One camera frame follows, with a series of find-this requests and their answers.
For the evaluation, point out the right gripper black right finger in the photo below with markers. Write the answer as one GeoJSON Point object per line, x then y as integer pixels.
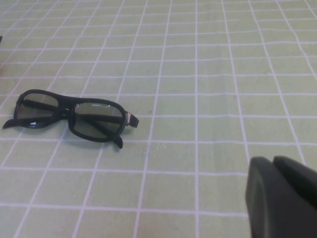
{"type": "Point", "coordinates": [299, 178]}

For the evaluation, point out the green checkered tablecloth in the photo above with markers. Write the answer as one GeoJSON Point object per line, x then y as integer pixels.
{"type": "Point", "coordinates": [198, 74]}

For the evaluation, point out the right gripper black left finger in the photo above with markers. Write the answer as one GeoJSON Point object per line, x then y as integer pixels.
{"type": "Point", "coordinates": [272, 210]}

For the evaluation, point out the black framed glasses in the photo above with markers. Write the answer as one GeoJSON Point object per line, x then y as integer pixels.
{"type": "Point", "coordinates": [67, 102]}

